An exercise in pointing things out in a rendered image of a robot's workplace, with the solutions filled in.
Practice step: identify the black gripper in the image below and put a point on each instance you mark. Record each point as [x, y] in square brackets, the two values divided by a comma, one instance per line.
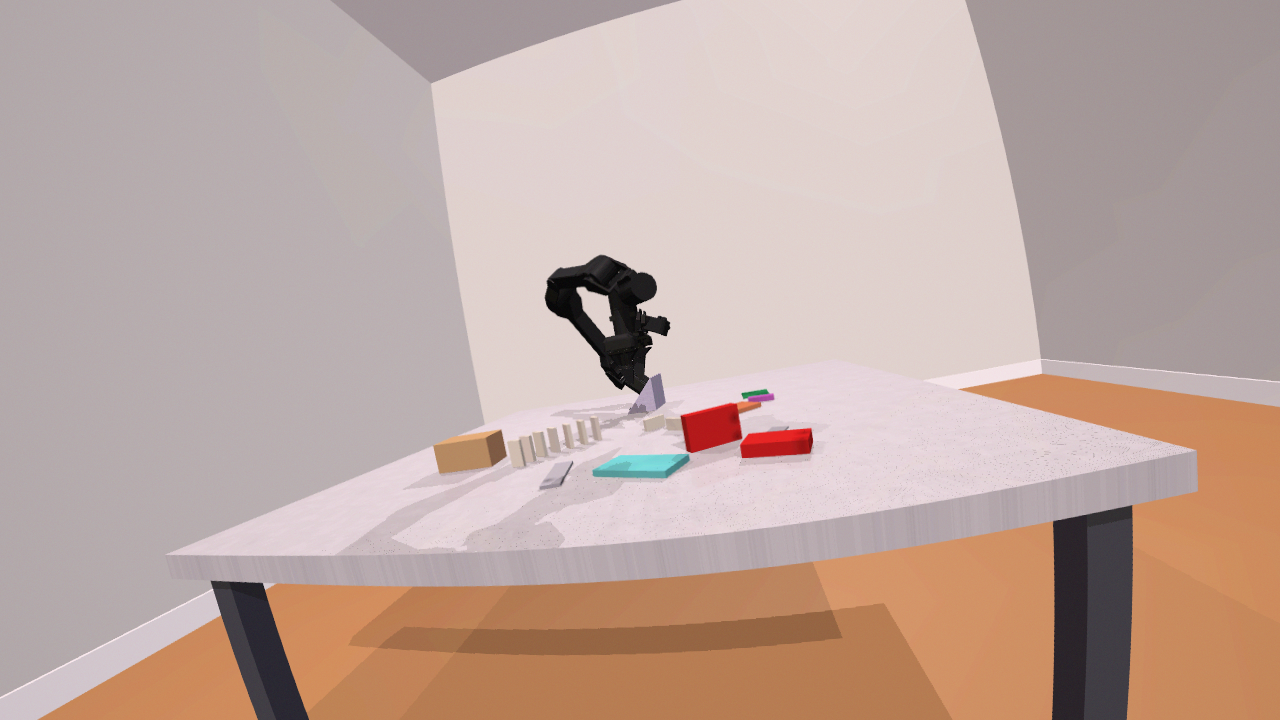
[629, 346]

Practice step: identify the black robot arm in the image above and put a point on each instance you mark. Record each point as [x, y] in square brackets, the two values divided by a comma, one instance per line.
[624, 289]

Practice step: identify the red rectangular block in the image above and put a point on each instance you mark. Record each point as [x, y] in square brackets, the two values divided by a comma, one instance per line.
[712, 427]
[774, 443]

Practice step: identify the teal flat rectangular block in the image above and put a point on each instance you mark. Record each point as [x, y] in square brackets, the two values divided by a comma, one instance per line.
[646, 466]

